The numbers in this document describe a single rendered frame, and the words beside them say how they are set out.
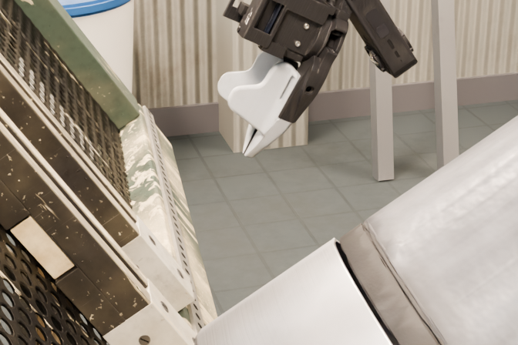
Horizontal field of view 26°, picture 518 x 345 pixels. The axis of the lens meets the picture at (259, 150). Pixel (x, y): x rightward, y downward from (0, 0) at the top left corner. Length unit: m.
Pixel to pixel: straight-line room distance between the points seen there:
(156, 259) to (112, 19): 2.27
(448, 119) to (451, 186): 3.82
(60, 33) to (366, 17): 1.24
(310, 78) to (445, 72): 3.12
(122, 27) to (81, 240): 2.52
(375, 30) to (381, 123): 3.10
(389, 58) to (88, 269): 0.48
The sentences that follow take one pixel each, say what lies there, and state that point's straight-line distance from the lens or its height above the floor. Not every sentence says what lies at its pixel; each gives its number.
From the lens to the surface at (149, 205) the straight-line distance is 1.83.
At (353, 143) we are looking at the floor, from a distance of 4.42.
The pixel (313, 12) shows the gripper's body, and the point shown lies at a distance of 0.91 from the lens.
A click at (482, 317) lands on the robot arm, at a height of 1.58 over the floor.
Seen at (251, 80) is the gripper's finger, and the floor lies 1.37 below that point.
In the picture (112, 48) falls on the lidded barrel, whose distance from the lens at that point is 3.72.
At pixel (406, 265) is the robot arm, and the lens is 0.23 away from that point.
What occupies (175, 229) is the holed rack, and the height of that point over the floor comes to 0.89.
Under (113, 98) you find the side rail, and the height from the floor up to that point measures 0.94.
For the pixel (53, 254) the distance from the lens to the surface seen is 1.27.
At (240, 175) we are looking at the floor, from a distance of 4.12.
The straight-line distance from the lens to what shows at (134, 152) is 2.05.
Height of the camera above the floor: 1.69
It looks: 23 degrees down
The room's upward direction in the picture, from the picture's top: straight up
